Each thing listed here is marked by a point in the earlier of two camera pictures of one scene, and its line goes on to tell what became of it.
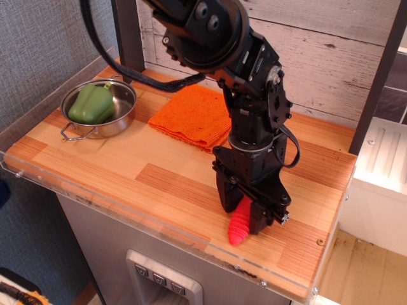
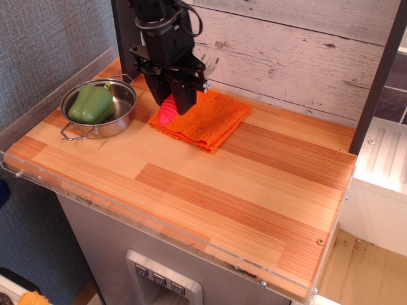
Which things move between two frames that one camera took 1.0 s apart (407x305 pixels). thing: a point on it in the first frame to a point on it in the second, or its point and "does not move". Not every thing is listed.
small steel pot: (124, 98) does not move
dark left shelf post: (126, 15) does not move
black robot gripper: (252, 167) to (169, 54)
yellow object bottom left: (33, 298) does not move
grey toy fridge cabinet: (126, 264) does not move
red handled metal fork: (240, 221) to (168, 110)
